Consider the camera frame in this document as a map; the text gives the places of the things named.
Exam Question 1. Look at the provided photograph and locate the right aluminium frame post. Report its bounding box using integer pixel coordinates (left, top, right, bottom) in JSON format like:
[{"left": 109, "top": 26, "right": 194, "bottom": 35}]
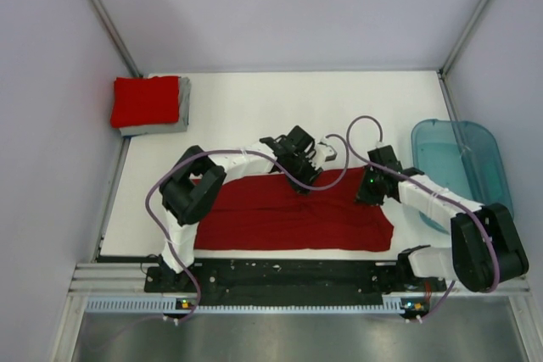
[{"left": 439, "top": 0, "right": 493, "bottom": 80}]

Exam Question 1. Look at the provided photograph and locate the folded grey t-shirt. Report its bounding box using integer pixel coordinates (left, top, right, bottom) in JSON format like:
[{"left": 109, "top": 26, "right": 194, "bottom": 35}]
[{"left": 115, "top": 76, "right": 192, "bottom": 137}]

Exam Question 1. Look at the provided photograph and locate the translucent blue plastic bin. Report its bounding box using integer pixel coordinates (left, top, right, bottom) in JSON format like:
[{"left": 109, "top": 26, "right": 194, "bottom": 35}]
[{"left": 411, "top": 119, "right": 514, "bottom": 214}]

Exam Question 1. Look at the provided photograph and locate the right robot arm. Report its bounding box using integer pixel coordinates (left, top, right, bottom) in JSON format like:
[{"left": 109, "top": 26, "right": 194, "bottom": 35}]
[{"left": 356, "top": 145, "right": 529, "bottom": 292}]

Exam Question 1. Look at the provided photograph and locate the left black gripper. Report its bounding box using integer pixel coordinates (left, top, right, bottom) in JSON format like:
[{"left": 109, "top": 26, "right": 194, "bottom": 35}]
[{"left": 284, "top": 152, "right": 322, "bottom": 195}]

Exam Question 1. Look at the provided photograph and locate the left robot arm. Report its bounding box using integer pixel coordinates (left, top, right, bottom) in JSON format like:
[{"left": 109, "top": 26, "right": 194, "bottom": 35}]
[{"left": 159, "top": 125, "right": 337, "bottom": 292}]

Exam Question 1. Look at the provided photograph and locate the left aluminium frame post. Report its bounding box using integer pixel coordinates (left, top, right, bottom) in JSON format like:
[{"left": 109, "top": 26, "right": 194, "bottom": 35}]
[{"left": 87, "top": 0, "right": 143, "bottom": 78}]

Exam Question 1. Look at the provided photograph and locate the aluminium frame post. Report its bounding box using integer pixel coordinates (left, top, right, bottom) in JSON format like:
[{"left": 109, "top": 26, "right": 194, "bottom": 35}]
[
  {"left": 439, "top": 0, "right": 493, "bottom": 80},
  {"left": 87, "top": 0, "right": 143, "bottom": 78}
]

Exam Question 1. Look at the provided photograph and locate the folded bright red t-shirt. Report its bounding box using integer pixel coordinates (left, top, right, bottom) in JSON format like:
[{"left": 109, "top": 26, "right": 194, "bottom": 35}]
[{"left": 110, "top": 76, "right": 180, "bottom": 129}]

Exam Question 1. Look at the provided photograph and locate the dark red t-shirt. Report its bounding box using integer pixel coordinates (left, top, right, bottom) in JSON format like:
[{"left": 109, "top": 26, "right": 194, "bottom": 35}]
[{"left": 195, "top": 168, "right": 394, "bottom": 252}]

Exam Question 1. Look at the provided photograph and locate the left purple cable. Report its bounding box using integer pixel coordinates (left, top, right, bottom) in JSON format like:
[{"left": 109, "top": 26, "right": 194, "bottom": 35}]
[{"left": 144, "top": 134, "right": 351, "bottom": 321}]

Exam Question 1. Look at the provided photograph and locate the grey slotted cable duct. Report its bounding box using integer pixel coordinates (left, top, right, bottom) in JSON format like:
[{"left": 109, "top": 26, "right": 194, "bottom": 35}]
[{"left": 84, "top": 293, "right": 428, "bottom": 317}]

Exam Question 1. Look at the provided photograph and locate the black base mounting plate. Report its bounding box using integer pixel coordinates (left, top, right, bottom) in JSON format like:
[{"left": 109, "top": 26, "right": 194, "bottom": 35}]
[{"left": 144, "top": 259, "right": 430, "bottom": 305}]

